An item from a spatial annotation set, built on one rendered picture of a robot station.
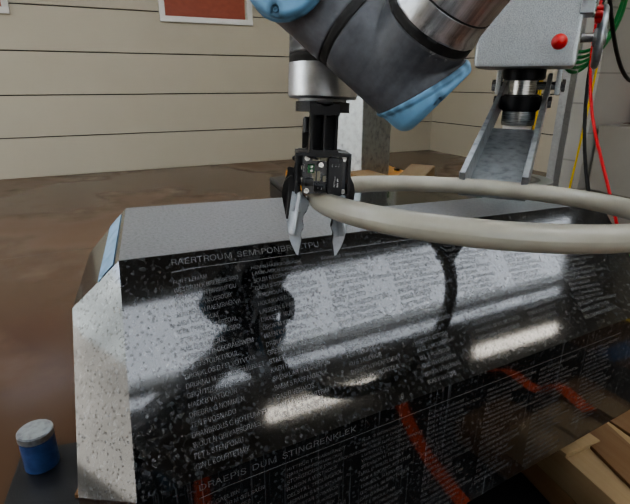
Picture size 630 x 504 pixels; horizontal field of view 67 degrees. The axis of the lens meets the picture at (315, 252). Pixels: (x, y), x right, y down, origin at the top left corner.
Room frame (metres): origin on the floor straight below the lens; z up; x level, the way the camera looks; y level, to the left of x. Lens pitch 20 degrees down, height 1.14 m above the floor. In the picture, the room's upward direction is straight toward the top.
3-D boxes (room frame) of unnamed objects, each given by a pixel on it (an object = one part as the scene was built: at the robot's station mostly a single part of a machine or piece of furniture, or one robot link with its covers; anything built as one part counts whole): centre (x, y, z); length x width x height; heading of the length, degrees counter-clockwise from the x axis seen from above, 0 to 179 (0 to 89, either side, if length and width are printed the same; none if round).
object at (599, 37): (1.31, -0.68, 1.25); 0.15 x 0.10 x 0.15; 154
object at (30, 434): (1.17, 0.85, 0.08); 0.10 x 0.10 x 0.13
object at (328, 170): (0.64, -0.01, 1.05); 0.09 x 0.08 x 0.12; 3
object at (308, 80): (0.65, -0.01, 1.14); 0.10 x 0.09 x 0.05; 93
